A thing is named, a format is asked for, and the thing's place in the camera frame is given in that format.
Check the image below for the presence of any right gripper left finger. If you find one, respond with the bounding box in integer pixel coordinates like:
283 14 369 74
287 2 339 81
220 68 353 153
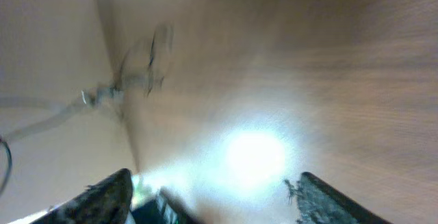
32 169 133 224

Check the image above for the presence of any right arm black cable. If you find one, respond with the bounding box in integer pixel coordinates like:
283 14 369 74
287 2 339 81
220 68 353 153
0 136 14 197

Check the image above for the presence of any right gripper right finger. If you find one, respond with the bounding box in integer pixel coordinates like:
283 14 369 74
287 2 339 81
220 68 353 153
283 172 391 224

